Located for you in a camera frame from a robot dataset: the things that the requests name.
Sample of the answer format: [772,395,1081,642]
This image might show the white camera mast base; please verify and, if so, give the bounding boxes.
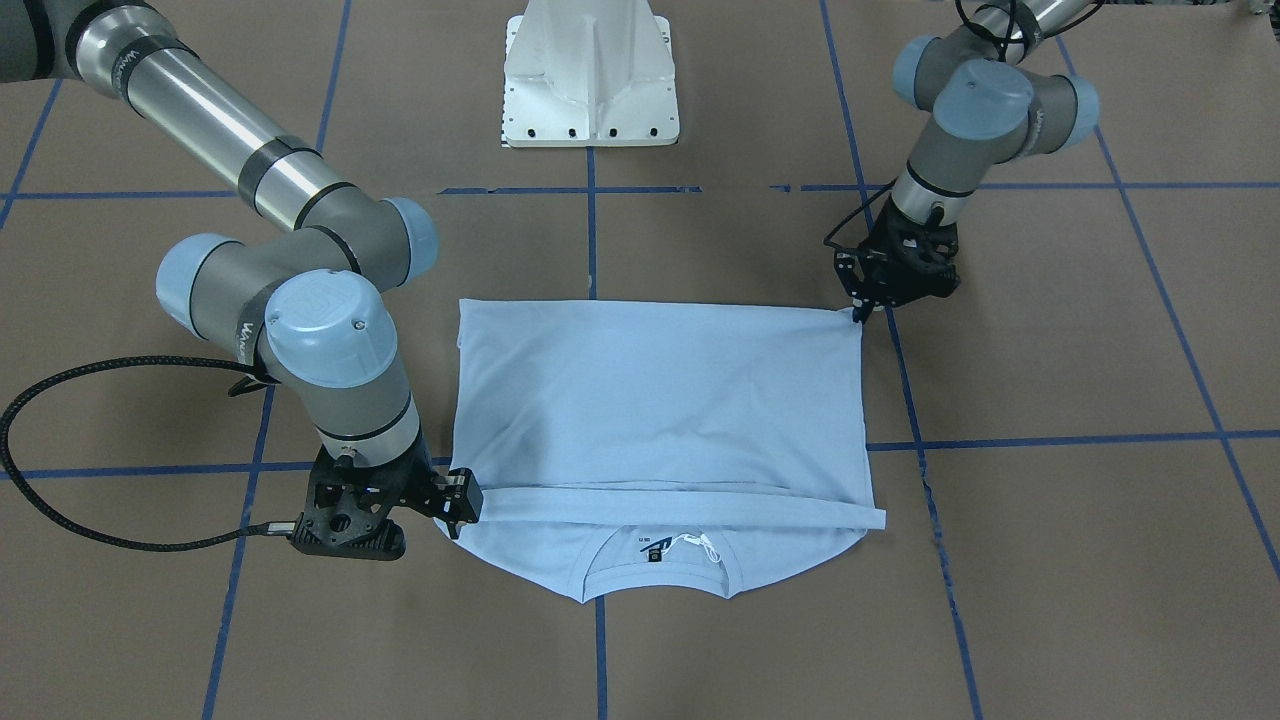
[500,1,681,149]

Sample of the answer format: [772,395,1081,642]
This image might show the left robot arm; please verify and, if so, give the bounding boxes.
[824,1,1100,323]

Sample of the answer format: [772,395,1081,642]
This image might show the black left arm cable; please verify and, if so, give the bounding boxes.
[822,184,896,256]

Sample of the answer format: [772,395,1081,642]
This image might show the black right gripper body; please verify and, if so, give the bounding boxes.
[291,450,452,561]

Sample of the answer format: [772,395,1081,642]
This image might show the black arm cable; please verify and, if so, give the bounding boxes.
[0,357,301,553]
[822,184,896,256]

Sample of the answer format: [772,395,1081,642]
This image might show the light blue t-shirt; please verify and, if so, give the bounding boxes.
[453,299,886,602]

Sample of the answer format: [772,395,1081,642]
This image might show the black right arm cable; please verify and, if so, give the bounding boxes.
[0,357,301,553]

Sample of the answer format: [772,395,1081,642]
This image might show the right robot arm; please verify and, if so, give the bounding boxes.
[3,1,483,561]

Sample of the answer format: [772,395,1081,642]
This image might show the white garment hang tag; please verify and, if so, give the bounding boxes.
[668,533,722,564]

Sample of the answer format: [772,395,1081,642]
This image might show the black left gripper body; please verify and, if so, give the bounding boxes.
[826,205,960,311]

